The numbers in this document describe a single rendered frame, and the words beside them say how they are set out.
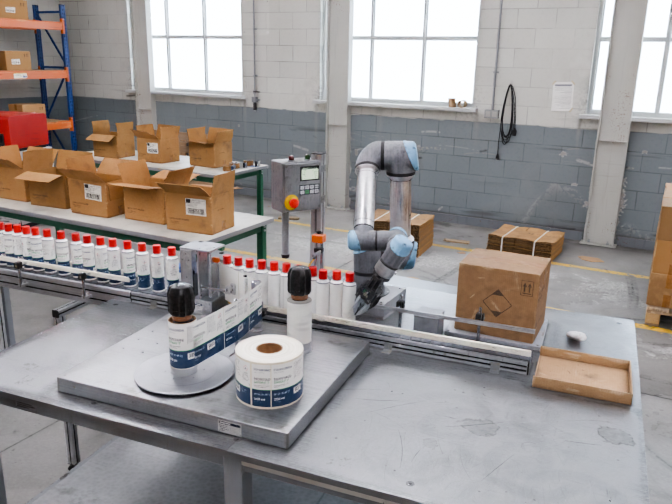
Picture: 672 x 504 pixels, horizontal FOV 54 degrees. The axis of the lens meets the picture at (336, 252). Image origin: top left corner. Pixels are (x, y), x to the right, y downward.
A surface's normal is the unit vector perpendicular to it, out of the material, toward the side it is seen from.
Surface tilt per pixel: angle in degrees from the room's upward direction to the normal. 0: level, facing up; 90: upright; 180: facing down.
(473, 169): 90
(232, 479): 90
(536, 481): 0
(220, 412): 0
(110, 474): 6
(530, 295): 90
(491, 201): 90
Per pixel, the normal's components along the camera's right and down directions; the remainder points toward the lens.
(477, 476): 0.02, -0.96
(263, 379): -0.12, 0.28
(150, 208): -0.45, 0.23
